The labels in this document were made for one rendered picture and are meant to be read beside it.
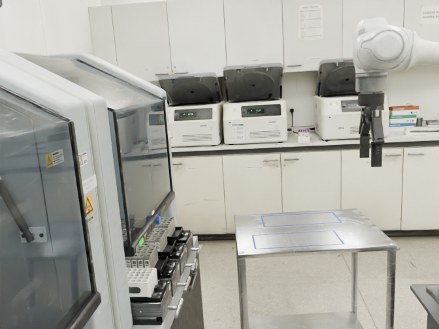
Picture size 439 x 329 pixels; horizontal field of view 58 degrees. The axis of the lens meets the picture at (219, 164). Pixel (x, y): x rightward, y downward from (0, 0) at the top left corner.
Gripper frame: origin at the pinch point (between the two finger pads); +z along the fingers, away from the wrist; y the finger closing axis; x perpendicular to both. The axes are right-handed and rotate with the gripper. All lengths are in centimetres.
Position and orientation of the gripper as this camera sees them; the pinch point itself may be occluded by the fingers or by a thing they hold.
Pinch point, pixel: (370, 158)
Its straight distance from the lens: 132.7
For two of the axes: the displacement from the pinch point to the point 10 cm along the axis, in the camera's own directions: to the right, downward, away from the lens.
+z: 0.6, 9.8, 2.1
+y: 1.0, -2.1, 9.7
